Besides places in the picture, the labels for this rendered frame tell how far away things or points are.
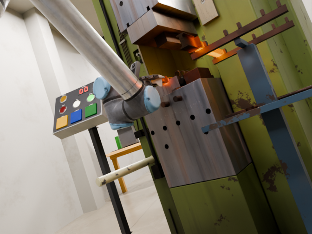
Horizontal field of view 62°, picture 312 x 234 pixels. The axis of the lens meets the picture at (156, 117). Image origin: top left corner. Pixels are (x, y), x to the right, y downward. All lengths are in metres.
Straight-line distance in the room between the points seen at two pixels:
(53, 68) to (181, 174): 3.95
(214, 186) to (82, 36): 0.83
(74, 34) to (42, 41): 4.35
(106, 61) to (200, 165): 0.66
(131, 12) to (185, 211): 1.08
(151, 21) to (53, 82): 3.65
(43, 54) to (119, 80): 4.30
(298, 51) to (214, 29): 0.54
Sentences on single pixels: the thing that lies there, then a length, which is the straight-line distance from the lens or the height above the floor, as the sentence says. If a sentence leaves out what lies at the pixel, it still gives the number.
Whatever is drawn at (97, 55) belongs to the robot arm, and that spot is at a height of 1.02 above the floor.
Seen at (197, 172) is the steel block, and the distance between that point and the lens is 1.25.
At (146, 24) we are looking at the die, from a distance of 1.44.
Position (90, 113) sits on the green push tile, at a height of 0.99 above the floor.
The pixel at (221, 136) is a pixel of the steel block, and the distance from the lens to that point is 1.15.
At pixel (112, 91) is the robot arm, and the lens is 1.00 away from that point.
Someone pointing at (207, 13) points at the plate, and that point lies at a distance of 1.38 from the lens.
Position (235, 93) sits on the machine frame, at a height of 0.81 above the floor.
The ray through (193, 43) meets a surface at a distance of 0.86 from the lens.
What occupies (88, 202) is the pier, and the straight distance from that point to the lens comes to 4.69.
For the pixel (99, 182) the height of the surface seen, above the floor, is 0.62.
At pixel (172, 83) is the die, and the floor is 0.96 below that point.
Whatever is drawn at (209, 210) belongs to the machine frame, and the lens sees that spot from 1.29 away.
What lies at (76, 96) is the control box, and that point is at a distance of 1.67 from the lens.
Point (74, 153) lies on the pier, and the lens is 4.66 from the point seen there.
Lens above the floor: 0.71
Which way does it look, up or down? 6 degrees up
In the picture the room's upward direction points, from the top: 19 degrees counter-clockwise
